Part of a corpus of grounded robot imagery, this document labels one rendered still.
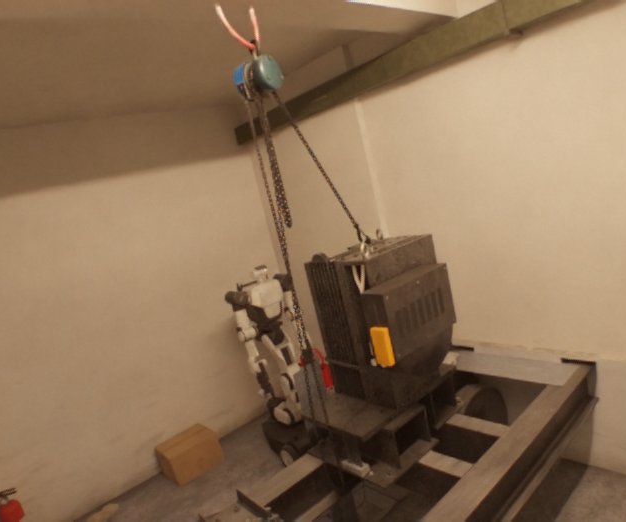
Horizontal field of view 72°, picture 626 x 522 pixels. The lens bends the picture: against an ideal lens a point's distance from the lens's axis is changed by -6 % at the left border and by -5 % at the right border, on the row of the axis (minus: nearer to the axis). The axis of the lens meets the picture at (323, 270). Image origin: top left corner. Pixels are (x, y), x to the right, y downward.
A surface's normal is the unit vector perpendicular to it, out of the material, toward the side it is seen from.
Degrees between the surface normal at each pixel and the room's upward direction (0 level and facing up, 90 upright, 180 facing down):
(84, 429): 90
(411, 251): 90
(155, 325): 90
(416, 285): 90
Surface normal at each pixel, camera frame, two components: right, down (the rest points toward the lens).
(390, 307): 0.65, -0.01
